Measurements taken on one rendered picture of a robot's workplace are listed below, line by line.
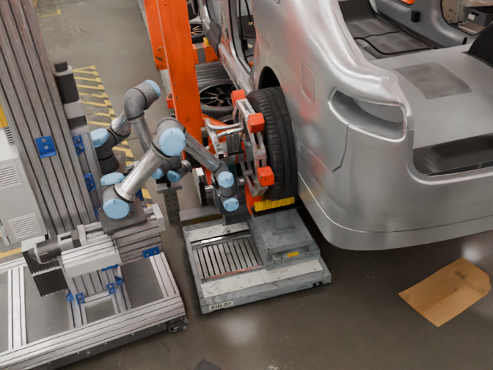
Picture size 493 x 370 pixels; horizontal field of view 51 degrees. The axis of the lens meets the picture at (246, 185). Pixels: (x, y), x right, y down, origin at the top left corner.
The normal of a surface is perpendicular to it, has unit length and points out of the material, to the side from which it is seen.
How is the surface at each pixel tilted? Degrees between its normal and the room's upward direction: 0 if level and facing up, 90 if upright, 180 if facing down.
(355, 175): 90
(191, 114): 90
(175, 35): 90
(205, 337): 0
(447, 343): 0
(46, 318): 0
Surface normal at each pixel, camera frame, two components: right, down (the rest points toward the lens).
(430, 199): 0.07, 0.64
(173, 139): 0.34, 0.43
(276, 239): -0.07, -0.82
